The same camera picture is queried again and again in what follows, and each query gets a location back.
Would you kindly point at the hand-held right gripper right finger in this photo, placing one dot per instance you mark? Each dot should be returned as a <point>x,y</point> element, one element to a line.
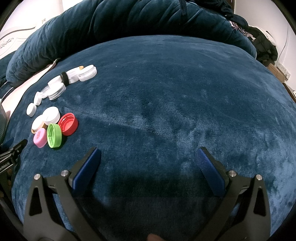
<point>209,171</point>

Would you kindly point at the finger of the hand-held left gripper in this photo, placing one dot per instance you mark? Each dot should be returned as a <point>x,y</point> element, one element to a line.
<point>16,148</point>

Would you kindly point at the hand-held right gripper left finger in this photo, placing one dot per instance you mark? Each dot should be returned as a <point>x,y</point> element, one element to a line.
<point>89,166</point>

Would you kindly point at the pink bottle cap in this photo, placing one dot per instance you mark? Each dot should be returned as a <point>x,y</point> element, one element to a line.
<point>39,138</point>

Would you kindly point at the beige bottle cap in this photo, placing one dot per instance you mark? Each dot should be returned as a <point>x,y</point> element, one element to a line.
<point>43,125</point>

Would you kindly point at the green bottle cap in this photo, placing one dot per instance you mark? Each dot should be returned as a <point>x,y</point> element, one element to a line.
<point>54,135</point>

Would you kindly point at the red bottle cap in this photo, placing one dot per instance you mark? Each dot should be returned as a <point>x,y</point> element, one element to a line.
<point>68,124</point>

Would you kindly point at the pile of white bottle caps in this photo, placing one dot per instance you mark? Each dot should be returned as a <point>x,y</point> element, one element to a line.
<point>87,72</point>

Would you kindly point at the person's right hand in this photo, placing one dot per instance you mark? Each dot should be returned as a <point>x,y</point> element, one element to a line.
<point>153,238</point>

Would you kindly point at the dark blue plush blanket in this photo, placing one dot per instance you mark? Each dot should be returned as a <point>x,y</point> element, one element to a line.
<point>161,104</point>

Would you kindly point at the white carved headboard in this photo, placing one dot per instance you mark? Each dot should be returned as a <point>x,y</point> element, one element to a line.
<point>11,44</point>

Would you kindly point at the brown box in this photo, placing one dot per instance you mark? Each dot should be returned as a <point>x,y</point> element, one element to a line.
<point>274,69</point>

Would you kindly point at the dark green jacket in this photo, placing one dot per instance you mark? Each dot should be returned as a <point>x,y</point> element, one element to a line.
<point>264,48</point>

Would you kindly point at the dark blue rolled quilt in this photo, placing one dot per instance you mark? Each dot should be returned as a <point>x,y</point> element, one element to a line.
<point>115,20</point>

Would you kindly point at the white cloth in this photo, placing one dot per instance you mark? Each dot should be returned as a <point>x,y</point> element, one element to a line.
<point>269,34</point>

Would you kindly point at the dark printed garment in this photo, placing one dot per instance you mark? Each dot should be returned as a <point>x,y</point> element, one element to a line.
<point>238,22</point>

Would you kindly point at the white wall socket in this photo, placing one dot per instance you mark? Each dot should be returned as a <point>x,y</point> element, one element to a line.
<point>283,69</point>

